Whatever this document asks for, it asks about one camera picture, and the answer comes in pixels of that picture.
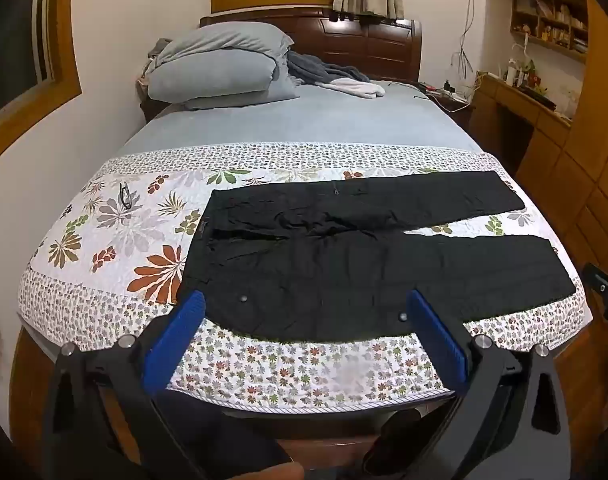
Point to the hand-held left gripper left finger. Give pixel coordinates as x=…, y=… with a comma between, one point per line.
x=180, y=332

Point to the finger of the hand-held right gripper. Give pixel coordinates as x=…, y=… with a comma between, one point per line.
x=598, y=280

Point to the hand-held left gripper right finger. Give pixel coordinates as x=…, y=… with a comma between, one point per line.
x=439, y=337

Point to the black pants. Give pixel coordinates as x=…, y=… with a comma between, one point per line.
x=334, y=270

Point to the floral quilt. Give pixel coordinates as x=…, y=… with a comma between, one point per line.
x=134, y=230

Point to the dark cloth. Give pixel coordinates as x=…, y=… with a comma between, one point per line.
x=234, y=435

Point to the wooden wardrobe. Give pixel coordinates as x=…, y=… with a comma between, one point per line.
x=593, y=160

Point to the small black clip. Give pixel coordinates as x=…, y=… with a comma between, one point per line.
x=125, y=196

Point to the wooden desk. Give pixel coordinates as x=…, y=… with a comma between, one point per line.
x=513, y=110

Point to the wooden nightstand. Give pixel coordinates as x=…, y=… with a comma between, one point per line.
x=456, y=110

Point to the bottles on desk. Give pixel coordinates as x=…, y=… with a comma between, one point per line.
x=518, y=72

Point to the grey bed sheet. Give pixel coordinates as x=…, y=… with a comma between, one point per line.
x=309, y=120

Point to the grey pillow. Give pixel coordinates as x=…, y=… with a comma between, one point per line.
x=224, y=45
x=219, y=85

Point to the white cloth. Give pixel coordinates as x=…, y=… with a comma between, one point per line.
x=356, y=87

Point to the dark grey blanket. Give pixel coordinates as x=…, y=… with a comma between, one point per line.
x=316, y=67

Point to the wooden bed headboard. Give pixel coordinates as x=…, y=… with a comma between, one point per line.
x=378, y=45

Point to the large wooden-framed window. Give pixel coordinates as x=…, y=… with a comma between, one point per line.
x=19, y=45

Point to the wooden wall shelf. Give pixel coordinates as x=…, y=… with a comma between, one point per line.
x=548, y=20

